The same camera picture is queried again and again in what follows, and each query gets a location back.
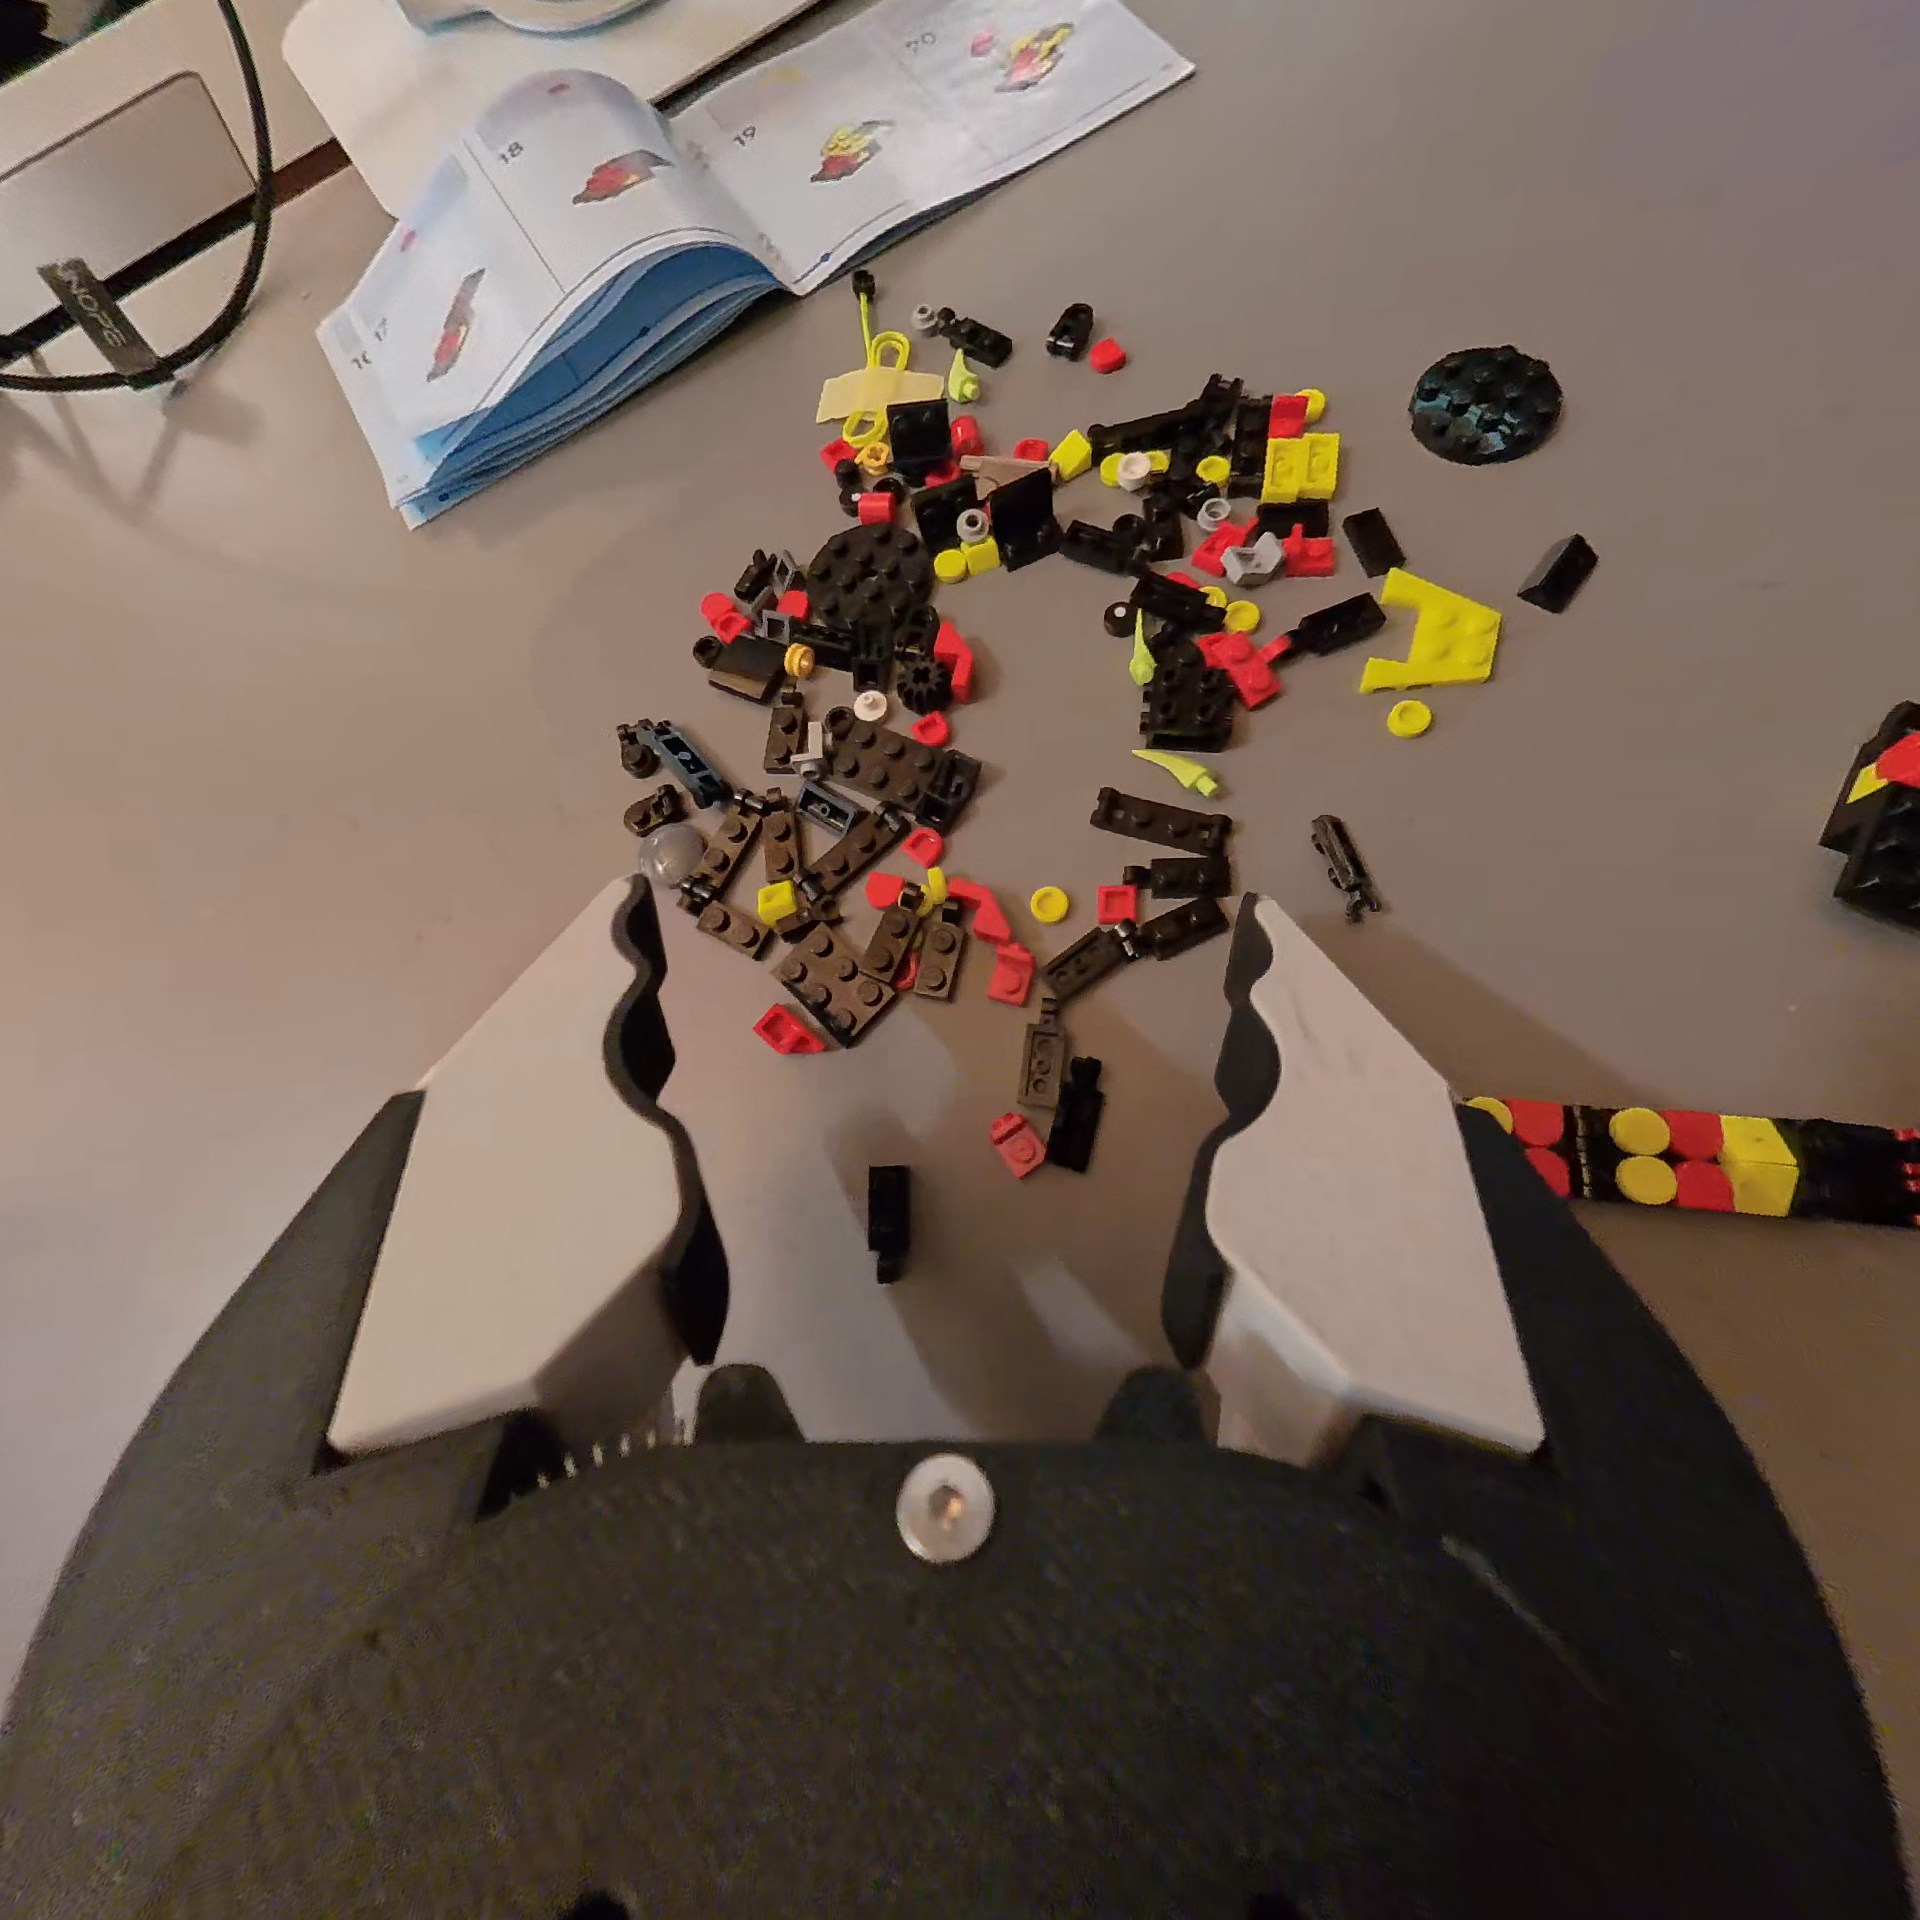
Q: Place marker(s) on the open lego instruction booklet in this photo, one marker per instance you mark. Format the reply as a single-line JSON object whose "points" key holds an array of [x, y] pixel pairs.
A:
{"points": [[599, 195]]}

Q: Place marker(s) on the black round lego plate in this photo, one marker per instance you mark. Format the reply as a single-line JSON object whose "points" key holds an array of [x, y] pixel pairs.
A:
{"points": [[1483, 406]]}

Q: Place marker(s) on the long black red yellow lego assembly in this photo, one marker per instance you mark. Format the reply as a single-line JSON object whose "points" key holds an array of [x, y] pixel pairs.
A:
{"points": [[1693, 1162]]}

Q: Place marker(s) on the small black red lego assembly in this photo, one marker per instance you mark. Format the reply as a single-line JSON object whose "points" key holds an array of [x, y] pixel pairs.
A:
{"points": [[1881, 840]]}

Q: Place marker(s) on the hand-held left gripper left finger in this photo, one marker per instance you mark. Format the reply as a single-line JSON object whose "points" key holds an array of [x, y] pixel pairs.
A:
{"points": [[509, 1202]]}

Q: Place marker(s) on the pile of lego pieces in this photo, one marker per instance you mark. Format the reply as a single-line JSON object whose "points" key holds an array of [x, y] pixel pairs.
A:
{"points": [[868, 571]]}

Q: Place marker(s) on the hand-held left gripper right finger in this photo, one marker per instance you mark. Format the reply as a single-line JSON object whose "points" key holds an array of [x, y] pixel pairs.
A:
{"points": [[1349, 1202]]}

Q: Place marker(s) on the white grey flat device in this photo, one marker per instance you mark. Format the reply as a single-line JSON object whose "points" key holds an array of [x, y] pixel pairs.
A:
{"points": [[120, 165]]}

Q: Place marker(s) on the white round stand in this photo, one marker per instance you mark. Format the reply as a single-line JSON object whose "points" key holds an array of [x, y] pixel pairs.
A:
{"points": [[523, 12]]}

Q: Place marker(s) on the yellow round lego tile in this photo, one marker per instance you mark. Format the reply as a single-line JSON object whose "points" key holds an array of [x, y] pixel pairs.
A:
{"points": [[1405, 720]]}

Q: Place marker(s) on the black clip lego piece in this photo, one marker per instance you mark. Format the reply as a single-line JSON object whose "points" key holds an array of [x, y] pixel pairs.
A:
{"points": [[888, 1223]]}

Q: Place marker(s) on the black lego slope tile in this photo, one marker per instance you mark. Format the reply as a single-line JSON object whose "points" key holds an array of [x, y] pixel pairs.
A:
{"points": [[1556, 571]]}

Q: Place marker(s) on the yellow wedge lego plate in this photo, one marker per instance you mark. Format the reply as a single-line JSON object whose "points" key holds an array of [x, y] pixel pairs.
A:
{"points": [[1441, 630]]}

